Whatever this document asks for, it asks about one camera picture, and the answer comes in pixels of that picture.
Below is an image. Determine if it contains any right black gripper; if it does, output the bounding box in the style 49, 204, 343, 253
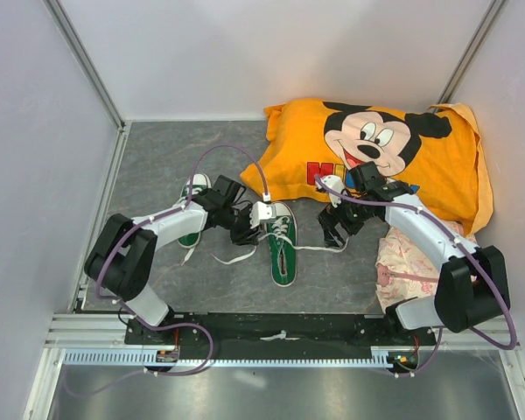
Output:
316, 187, 375, 249

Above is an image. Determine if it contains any green sneaker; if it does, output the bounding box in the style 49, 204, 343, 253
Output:
176, 172, 213, 249
265, 202, 298, 287

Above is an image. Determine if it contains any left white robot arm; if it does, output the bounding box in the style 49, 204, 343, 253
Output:
84, 173, 261, 344

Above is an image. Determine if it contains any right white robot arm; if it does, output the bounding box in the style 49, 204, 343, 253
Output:
315, 162, 510, 345

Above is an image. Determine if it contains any pink patterned cloth bag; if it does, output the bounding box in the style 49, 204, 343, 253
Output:
374, 220, 487, 314

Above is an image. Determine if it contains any orange Mickey Mouse pillow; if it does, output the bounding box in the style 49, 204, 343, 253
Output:
241, 99, 494, 235

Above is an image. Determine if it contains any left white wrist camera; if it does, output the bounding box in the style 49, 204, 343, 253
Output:
249, 201, 277, 229

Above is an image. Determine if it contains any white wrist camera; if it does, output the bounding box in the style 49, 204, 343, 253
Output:
249, 201, 277, 229
315, 175, 349, 208

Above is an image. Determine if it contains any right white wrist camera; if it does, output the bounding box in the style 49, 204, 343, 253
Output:
315, 175, 349, 208

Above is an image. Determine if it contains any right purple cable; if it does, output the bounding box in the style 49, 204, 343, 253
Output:
314, 174, 519, 380

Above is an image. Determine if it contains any purple cable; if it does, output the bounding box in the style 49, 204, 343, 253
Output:
314, 174, 519, 380
60, 144, 272, 398

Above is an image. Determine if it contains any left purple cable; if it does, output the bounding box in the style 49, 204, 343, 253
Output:
60, 144, 272, 398

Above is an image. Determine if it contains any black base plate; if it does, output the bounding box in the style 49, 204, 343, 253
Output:
124, 312, 436, 359

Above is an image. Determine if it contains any aluminium frame rail front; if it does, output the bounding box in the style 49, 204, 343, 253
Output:
43, 312, 522, 350

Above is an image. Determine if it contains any white slotted cable duct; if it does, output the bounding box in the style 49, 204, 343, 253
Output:
63, 345, 438, 368

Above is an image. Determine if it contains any right aluminium corner post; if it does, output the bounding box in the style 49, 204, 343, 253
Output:
437, 0, 508, 103

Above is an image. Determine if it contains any aluminium corner post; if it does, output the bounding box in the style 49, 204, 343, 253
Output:
437, 0, 508, 103
44, 0, 126, 130

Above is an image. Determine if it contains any left aluminium corner post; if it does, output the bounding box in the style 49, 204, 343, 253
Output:
44, 0, 126, 130

